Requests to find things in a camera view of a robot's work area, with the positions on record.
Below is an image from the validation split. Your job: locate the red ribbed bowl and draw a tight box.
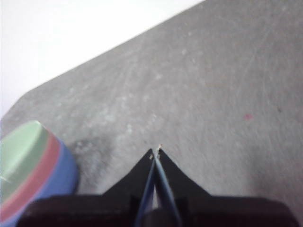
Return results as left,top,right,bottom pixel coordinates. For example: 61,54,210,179
0,133,61,219

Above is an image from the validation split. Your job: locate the blue ribbed bowl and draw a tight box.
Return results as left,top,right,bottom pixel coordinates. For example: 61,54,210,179
0,139,80,227

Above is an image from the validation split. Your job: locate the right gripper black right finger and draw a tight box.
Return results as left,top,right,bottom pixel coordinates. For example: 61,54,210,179
155,144,211,213

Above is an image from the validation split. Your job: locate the green ribbed bowl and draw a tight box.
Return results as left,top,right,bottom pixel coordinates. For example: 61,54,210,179
0,120,50,201

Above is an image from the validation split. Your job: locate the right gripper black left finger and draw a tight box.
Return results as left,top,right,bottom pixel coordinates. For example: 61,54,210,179
101,148,156,210

